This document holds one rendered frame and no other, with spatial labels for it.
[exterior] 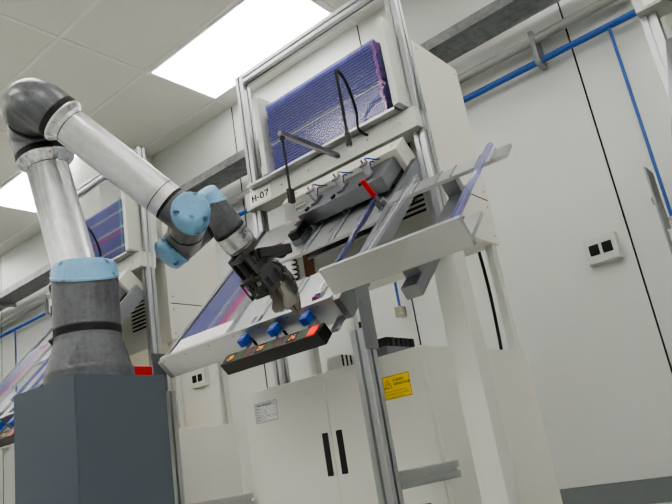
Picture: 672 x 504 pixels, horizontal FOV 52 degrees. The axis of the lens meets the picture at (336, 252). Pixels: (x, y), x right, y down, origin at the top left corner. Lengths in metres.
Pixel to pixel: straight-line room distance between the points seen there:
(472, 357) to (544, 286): 1.99
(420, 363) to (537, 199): 1.88
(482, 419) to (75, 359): 0.82
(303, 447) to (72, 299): 1.03
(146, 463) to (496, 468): 0.70
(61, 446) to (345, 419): 0.99
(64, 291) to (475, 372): 0.84
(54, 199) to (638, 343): 2.56
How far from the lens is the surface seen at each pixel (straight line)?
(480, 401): 1.51
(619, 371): 3.35
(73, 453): 1.16
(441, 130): 2.40
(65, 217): 1.48
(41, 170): 1.52
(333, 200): 2.12
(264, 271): 1.53
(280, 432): 2.15
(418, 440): 1.85
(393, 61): 2.28
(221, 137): 5.21
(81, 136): 1.41
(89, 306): 1.26
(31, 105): 1.45
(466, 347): 1.52
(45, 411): 1.22
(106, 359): 1.22
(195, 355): 1.97
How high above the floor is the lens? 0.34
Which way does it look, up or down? 18 degrees up
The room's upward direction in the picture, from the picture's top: 10 degrees counter-clockwise
